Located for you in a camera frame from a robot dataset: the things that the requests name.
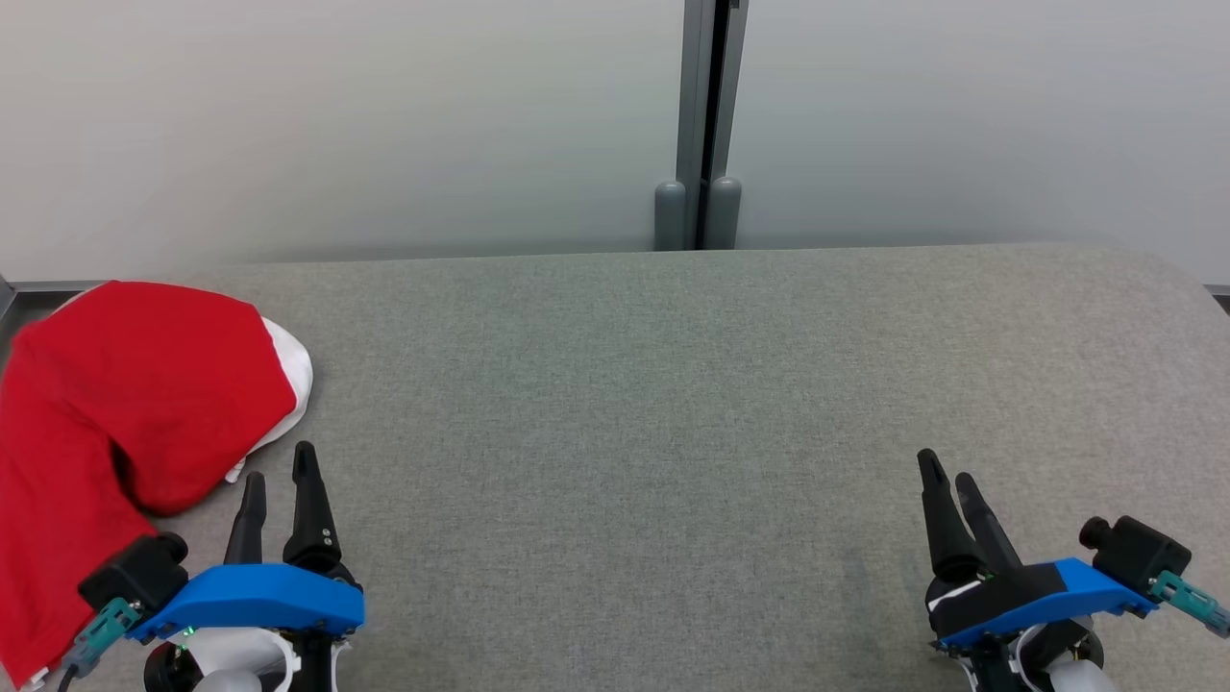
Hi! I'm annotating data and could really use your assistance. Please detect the crumpled red garment, white hem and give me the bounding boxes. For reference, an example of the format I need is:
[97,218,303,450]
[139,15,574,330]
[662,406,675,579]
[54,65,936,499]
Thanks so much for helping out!
[5,281,314,517]

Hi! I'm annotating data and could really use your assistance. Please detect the teal-plug left camera cable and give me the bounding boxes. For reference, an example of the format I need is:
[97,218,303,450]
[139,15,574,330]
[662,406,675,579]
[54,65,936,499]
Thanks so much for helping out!
[60,596,143,691]

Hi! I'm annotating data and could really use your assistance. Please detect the teal-plug right camera cable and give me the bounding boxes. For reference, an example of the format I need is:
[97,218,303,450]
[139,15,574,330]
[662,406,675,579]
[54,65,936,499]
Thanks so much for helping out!
[1150,570,1230,639]

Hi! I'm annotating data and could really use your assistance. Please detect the teal-plug camera cable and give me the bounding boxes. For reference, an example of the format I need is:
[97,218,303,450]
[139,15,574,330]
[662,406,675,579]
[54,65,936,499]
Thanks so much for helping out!
[1150,570,1230,639]
[60,596,143,691]

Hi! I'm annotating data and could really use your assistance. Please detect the grey cylindrical post cap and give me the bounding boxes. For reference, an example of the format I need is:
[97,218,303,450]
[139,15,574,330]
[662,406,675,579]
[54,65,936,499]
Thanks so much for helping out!
[706,176,743,251]
[654,181,688,252]

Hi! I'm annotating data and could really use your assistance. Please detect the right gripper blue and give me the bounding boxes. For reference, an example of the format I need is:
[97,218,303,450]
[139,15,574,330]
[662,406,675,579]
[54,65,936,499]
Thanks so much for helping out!
[916,448,1161,656]

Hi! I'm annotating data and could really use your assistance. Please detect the grey metal partition post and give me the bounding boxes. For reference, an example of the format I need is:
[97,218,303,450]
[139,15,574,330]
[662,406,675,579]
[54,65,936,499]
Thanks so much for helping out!
[676,0,750,251]

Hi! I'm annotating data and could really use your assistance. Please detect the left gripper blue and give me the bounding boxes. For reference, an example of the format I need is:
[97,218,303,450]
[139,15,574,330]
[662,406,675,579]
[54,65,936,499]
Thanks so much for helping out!
[128,441,367,647]

